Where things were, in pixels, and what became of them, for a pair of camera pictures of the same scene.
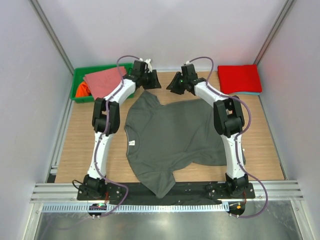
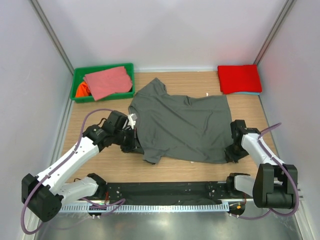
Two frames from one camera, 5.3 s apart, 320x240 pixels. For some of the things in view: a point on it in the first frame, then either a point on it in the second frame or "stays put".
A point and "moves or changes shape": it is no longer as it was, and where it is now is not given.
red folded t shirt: [239, 78] stays put
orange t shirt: [83, 90] stays put
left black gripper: [154, 83] to [132, 146]
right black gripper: [172, 86] to [230, 156]
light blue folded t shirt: [250, 93] stays put
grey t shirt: [162, 139] moves or changes shape
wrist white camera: [148, 61] to [132, 118]
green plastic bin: [79, 73] stays put
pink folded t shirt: [100, 82] stays put
